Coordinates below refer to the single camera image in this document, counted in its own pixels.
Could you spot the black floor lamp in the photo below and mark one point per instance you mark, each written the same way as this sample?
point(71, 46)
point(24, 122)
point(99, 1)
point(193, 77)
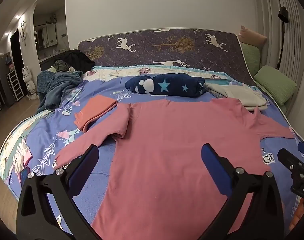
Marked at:
point(283, 15)

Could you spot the grey-green garment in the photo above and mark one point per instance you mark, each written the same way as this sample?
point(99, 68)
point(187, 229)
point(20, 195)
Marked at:
point(61, 66)

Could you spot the black clothes pile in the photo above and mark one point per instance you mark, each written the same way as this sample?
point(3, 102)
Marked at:
point(76, 58)

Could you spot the white round wall decoration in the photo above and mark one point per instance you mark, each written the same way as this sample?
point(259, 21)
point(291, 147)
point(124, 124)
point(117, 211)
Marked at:
point(23, 33)

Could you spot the dark cabinet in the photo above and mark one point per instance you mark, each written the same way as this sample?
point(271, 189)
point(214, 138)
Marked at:
point(1, 80)

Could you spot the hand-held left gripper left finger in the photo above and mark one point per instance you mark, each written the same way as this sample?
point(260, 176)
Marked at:
point(84, 170)

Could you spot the green pillow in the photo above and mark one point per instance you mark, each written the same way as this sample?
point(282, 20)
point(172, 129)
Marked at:
point(274, 83)
point(250, 57)

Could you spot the folded salmon cloth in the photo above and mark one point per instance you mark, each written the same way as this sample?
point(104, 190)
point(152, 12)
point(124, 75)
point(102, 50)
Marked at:
point(96, 110)

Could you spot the folded light grey garment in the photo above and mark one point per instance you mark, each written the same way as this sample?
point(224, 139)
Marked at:
point(242, 96)

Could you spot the white gloves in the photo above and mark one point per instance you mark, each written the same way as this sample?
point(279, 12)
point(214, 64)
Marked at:
point(23, 147)

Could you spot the teal fleece blanket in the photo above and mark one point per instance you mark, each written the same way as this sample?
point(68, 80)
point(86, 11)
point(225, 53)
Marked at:
point(54, 90)

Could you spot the white cat figure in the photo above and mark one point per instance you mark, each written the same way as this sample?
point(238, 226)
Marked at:
point(29, 77)

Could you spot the pink pillow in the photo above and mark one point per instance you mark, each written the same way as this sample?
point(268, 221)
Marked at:
point(252, 36)

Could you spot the pink long-sleeved shirt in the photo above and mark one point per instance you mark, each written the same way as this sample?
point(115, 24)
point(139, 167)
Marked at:
point(167, 155)

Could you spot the white shelf rack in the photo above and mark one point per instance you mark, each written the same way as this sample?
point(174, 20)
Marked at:
point(14, 85)

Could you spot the blue printed bed sheet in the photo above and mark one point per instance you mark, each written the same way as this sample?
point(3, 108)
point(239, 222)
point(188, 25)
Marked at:
point(54, 120)

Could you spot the purple deer-print mattress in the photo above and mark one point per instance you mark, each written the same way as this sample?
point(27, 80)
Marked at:
point(154, 52)

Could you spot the navy star-print blanket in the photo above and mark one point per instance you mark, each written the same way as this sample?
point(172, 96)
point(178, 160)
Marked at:
point(167, 86)

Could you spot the white patterned quilt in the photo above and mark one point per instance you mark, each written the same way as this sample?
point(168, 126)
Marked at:
point(111, 73)

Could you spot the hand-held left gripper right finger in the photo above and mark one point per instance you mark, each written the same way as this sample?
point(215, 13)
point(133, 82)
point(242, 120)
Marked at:
point(217, 172)

